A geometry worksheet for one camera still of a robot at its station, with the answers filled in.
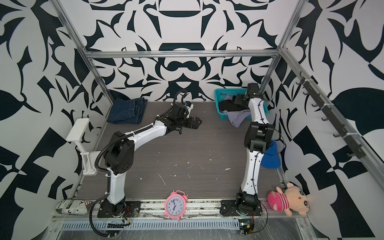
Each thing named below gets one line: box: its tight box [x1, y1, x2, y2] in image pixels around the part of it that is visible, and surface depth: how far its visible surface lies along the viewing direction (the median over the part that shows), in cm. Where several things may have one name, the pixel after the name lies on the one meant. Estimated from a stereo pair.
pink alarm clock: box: [164, 190, 189, 221], surface depth 75 cm
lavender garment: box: [220, 95, 251, 128], surface depth 99 cm
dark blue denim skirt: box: [107, 97, 148, 125], surface depth 112 cm
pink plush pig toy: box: [267, 182, 310, 217], surface depth 73 cm
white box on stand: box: [65, 118, 101, 175], surface depth 82 cm
